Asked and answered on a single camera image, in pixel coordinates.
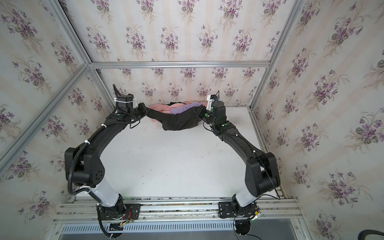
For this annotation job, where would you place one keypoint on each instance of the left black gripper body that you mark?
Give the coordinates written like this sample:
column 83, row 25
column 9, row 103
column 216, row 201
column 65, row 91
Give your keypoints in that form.
column 142, row 108

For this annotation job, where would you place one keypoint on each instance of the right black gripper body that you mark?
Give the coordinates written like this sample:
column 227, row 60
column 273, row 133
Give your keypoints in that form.
column 203, row 112

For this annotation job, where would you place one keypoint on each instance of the black cloth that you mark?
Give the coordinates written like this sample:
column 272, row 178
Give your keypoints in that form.
column 185, row 120

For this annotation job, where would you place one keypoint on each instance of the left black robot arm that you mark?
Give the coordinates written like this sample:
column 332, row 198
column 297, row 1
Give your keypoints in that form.
column 85, row 171

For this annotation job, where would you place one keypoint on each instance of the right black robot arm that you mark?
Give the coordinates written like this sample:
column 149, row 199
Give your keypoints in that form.
column 262, row 173

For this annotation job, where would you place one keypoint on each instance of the pink cloth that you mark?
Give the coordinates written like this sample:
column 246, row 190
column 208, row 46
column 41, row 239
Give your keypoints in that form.
column 163, row 108

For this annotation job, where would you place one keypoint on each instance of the purple cloth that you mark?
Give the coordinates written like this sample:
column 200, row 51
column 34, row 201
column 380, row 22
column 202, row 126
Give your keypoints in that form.
column 182, row 107

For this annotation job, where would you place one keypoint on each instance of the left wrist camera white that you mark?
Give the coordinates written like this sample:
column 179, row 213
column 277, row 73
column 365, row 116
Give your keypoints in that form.
column 126, row 101

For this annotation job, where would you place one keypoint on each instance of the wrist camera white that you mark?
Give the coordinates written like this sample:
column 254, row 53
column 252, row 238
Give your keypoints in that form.
column 210, row 100
column 126, row 101

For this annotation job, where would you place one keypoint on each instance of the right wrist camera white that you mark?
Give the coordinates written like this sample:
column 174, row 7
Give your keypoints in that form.
column 210, row 100

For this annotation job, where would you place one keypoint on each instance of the horizontal aluminium frame bar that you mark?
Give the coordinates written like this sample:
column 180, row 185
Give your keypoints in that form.
column 181, row 64

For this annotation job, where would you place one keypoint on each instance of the right aluminium frame bar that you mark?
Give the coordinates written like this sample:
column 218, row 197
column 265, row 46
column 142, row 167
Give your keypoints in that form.
column 278, row 50

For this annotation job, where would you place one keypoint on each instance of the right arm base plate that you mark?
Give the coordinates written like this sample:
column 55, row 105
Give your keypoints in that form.
column 233, row 210

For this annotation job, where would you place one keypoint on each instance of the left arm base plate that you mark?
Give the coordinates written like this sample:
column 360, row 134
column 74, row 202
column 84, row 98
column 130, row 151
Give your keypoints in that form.
column 126, row 211

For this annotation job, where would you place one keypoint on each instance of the aluminium mounting rail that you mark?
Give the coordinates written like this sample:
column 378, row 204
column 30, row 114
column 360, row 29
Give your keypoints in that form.
column 83, row 210

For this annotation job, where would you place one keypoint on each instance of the white slotted cable duct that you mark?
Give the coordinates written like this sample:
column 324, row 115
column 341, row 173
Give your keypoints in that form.
column 149, row 227

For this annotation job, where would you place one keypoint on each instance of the left aluminium frame bar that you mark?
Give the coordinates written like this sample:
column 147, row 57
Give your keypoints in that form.
column 33, row 128

